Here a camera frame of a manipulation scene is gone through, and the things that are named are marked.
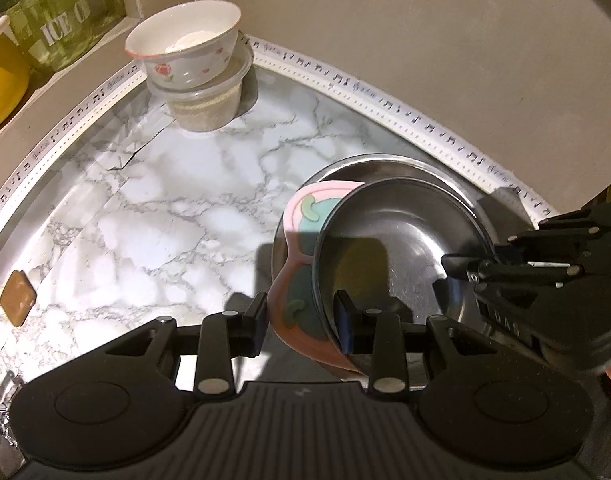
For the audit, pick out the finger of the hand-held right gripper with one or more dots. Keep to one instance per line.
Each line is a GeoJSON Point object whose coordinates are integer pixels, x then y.
{"type": "Point", "coordinates": [580, 235]}
{"type": "Point", "coordinates": [505, 272]}

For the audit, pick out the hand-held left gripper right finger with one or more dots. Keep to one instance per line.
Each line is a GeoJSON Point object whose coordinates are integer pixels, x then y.
{"type": "Point", "coordinates": [343, 322]}

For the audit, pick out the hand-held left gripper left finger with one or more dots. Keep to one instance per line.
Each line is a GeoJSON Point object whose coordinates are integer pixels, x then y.
{"type": "Point", "coordinates": [255, 325]}

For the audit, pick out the pink patterned plate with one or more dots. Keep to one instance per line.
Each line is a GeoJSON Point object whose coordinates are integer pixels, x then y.
{"type": "Point", "coordinates": [298, 310]}

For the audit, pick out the large steel bowl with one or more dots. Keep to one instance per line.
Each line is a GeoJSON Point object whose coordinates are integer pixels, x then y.
{"type": "Point", "coordinates": [425, 167]}

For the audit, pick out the music note edge tape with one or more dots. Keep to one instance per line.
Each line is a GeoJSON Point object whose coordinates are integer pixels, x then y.
{"type": "Point", "coordinates": [385, 105]}
{"type": "Point", "coordinates": [60, 130]}

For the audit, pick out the clear plastic container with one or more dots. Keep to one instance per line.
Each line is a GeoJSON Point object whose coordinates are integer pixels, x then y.
{"type": "Point", "coordinates": [205, 105]}

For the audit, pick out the brown soap bar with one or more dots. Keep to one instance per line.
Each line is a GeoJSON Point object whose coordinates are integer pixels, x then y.
{"type": "Point", "coordinates": [17, 297]}

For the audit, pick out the floral ceramic bowl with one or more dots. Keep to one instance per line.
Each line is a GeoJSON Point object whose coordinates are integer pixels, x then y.
{"type": "Point", "coordinates": [190, 55]}

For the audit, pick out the green glass jar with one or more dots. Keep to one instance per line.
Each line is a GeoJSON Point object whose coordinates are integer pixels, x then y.
{"type": "Point", "coordinates": [60, 5]}

